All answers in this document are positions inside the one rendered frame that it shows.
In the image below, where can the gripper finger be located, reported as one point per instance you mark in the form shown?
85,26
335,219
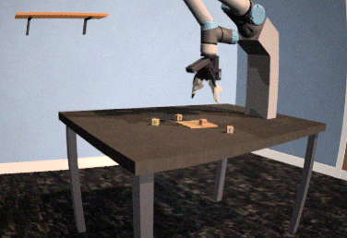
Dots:
215,89
196,85

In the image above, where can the orange square mat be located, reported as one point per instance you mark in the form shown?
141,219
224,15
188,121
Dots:
194,124

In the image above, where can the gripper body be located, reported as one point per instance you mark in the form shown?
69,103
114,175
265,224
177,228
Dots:
203,73

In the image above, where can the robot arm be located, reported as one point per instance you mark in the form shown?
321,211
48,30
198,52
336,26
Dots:
241,12

